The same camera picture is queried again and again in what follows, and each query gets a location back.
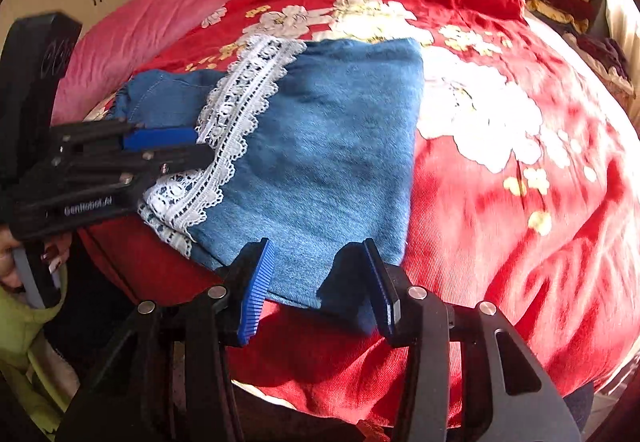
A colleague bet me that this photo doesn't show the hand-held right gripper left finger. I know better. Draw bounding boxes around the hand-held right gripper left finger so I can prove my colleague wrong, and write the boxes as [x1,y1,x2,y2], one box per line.
[55,237,276,442]

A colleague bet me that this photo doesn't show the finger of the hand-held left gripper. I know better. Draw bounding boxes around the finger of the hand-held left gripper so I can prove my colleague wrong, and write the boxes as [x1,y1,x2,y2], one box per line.
[52,119,200,155]
[50,143,217,187]

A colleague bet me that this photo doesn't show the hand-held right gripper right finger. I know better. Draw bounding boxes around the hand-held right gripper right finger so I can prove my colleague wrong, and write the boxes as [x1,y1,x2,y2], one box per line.
[362,238,583,442]

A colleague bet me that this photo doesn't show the blue denim pants lace trim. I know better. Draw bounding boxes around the blue denim pants lace trim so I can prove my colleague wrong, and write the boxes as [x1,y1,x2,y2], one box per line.
[107,36,426,336]

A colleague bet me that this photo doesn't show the person's left hand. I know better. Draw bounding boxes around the person's left hand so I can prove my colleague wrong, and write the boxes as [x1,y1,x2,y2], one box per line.
[40,234,72,273]

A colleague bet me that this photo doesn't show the red floral blanket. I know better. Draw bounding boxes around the red floral blanket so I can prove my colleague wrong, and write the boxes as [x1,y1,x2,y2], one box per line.
[75,0,640,429]

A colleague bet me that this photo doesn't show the pink quilt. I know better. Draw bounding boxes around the pink quilt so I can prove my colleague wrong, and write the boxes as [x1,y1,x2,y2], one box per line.
[50,0,343,125]

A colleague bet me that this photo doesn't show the yellow-green garment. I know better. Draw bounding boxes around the yellow-green garment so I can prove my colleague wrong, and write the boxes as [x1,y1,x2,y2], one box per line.
[0,272,82,439]

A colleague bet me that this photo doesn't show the frilled laundry basket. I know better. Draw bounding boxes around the frilled laundry basket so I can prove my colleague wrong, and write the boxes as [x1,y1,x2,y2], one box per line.
[562,32,637,98]

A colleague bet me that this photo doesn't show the dark purple clothes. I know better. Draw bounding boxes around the dark purple clothes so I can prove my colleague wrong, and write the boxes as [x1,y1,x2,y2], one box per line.
[575,34,629,78]

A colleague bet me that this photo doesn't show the cream curtain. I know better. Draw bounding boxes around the cream curtain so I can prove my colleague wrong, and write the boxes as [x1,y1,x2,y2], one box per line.
[590,0,640,113]

